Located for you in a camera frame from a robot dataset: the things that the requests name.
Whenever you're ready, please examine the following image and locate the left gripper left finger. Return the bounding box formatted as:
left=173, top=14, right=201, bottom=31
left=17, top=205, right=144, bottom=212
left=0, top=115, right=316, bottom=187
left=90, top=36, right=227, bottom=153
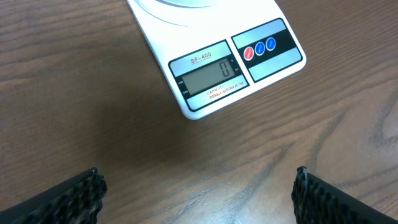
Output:
left=1, top=167, right=108, bottom=224

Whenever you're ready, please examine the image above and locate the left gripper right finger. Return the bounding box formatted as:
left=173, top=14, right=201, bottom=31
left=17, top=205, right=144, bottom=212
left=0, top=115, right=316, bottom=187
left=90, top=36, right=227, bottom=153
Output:
left=291, top=166, right=397, bottom=224

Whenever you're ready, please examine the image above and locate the white kitchen scale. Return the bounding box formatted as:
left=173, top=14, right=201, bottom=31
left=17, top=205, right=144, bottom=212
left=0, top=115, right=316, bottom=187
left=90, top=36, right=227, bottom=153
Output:
left=128, top=0, right=307, bottom=120

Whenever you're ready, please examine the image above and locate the white round bowl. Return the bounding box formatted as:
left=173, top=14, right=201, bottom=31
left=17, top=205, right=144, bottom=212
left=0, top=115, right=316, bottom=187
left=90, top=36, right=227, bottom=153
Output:
left=157, top=0, right=220, bottom=7

